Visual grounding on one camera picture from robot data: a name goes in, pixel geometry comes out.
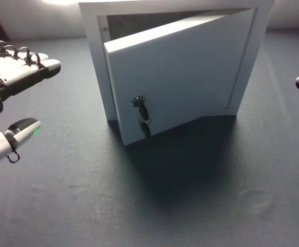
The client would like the white cabinet door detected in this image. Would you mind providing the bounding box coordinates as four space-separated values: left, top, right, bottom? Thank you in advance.
103 8 258 147

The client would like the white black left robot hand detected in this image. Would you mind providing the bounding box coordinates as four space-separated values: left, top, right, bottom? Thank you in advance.
0 40 62 168

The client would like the white cabinet box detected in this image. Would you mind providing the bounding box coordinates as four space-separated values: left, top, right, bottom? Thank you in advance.
78 0 275 123

